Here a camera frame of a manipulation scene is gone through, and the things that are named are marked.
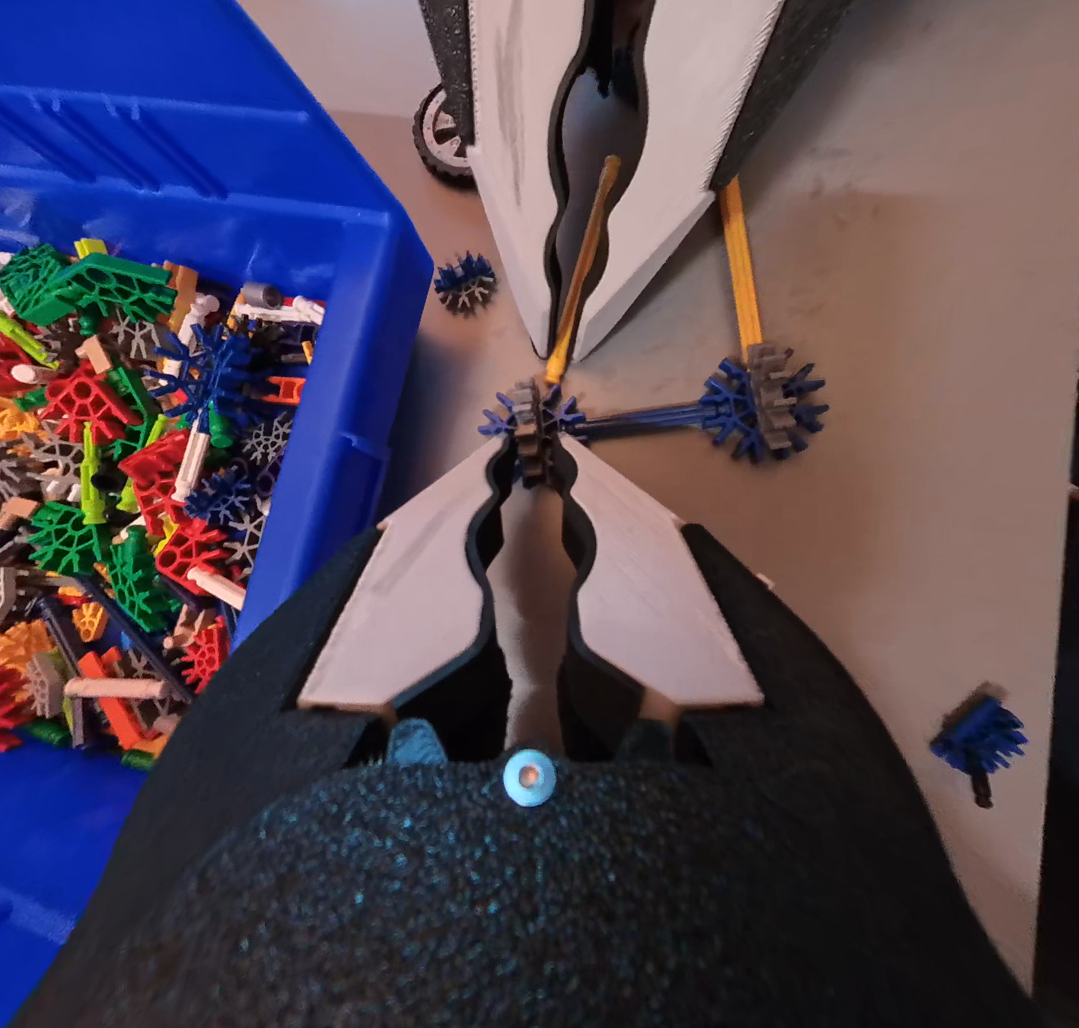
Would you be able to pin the blue connector with black rod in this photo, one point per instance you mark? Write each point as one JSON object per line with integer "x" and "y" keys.
{"x": 982, "y": 737}

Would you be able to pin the blue toy rod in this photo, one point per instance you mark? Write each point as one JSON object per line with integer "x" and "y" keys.
{"x": 641, "y": 421}

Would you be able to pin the blue plastic bin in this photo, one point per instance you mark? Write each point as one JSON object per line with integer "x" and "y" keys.
{"x": 354, "y": 412}

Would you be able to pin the blue and grey connector hub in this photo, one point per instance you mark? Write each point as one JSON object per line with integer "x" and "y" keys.
{"x": 742, "y": 408}
{"x": 531, "y": 434}

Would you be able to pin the black toy wheel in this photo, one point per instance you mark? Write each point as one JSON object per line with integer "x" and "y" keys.
{"x": 438, "y": 138}

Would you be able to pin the yellow toy rod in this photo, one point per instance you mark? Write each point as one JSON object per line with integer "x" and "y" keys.
{"x": 582, "y": 269}
{"x": 743, "y": 269}

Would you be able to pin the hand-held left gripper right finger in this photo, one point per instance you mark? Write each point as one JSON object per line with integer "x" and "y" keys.
{"x": 649, "y": 606}

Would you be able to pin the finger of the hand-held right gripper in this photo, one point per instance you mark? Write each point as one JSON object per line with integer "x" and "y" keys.
{"x": 514, "y": 75}
{"x": 716, "y": 58}

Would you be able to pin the small blue grey connector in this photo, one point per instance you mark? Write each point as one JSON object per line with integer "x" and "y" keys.
{"x": 464, "y": 282}

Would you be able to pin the pile of colourful toy pieces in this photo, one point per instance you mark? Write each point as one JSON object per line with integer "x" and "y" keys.
{"x": 126, "y": 455}

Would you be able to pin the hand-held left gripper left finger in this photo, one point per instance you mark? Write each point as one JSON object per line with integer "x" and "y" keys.
{"x": 405, "y": 606}

